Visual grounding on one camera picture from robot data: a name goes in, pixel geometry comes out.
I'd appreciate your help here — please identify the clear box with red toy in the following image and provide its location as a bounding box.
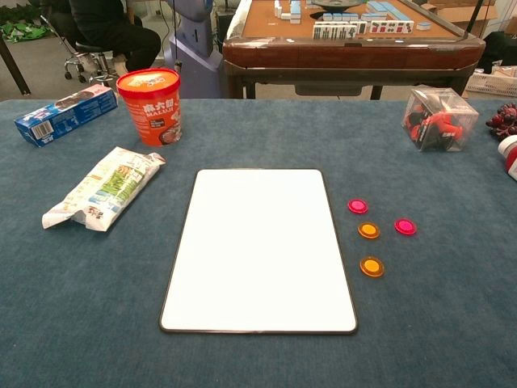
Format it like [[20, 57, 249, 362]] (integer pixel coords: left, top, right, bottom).
[[400, 85, 480, 153]]

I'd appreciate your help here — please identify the blue mahjong tile stack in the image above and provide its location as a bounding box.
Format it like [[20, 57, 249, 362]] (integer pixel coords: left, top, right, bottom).
[[366, 1, 401, 15], [273, 0, 302, 22]]

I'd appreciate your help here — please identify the orange instant noodle cup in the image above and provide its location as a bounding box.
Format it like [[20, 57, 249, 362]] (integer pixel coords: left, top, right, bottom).
[[116, 68, 183, 148]]

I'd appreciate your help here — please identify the orange round magnet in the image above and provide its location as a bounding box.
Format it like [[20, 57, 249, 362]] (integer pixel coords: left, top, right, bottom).
[[357, 221, 381, 240], [359, 255, 385, 279]]

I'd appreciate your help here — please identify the black swivel stool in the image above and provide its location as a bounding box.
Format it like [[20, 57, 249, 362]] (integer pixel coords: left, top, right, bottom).
[[40, 15, 120, 86]]

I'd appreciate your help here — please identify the brown cardboard box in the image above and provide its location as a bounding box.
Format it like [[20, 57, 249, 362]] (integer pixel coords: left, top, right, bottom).
[[427, 0, 498, 25]]

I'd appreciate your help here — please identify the dark red grape bunch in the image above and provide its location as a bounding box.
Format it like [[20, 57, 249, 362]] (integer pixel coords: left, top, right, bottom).
[[485, 103, 517, 141]]

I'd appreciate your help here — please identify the row of face-up mahjong tiles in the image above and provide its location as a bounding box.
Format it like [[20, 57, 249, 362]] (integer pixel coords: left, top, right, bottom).
[[313, 19, 416, 40]]

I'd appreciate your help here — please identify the brown mahjong table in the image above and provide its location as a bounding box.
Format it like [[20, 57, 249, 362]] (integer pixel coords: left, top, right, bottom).
[[221, 0, 487, 101]]

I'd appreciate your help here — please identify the white rectangular board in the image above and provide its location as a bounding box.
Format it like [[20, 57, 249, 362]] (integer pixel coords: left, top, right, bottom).
[[159, 168, 359, 335]]

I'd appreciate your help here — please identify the black tripod stand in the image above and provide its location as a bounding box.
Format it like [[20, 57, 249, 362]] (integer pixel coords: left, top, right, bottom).
[[460, 0, 485, 41]]

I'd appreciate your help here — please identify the blue cookie box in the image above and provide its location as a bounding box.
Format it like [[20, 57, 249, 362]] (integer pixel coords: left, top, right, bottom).
[[14, 83, 119, 149]]

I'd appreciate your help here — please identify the row of blue-backed mahjong tiles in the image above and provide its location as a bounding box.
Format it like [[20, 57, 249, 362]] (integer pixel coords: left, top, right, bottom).
[[322, 11, 389, 22]]

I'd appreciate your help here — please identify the black slanted table leg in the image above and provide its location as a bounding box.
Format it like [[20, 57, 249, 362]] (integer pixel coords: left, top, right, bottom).
[[0, 35, 32, 96]]

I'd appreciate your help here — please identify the blue robot base housing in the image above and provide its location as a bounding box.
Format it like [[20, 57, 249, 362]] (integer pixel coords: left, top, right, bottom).
[[163, 0, 224, 99]]

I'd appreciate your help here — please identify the blue table cloth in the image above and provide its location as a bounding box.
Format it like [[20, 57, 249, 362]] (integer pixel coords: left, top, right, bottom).
[[0, 99, 517, 388]]

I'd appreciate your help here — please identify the white plastic basket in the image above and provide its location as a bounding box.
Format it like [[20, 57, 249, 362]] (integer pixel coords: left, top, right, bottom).
[[464, 71, 517, 98]]

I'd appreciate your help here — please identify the green foliage pile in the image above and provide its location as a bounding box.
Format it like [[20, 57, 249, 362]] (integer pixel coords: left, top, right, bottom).
[[0, 19, 53, 44]]

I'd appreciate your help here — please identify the black bag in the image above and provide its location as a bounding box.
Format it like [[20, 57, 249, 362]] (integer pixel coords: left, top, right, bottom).
[[478, 31, 517, 74]]

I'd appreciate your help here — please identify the seated person in black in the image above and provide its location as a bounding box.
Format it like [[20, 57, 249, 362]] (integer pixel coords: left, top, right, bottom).
[[52, 0, 162, 74]]

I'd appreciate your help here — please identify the white snack bag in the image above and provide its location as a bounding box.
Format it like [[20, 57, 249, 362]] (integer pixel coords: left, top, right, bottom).
[[41, 145, 167, 233]]

